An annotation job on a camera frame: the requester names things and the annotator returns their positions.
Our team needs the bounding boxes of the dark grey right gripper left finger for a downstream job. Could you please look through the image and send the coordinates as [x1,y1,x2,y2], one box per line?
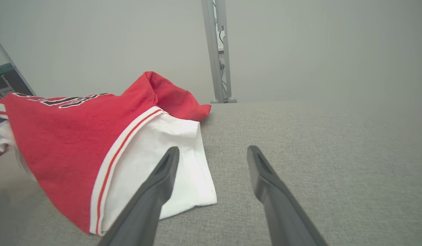
[98,147,180,246]

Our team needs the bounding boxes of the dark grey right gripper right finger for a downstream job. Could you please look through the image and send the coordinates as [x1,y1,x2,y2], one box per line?
[247,145,328,246]

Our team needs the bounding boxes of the red and white jersey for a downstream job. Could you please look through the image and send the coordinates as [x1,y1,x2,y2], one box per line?
[0,71,217,236]

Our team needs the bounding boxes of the grey fabric sofa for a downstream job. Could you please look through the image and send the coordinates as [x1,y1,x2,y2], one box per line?
[0,101,422,246]

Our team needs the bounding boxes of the dark background equipment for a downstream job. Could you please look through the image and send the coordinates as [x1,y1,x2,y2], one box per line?
[0,63,31,101]

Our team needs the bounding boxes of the grey metal partition post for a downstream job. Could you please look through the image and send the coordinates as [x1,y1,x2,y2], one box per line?
[201,0,237,104]

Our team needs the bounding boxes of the slanted grey frame post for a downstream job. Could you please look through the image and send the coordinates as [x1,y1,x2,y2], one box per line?
[0,33,36,97]

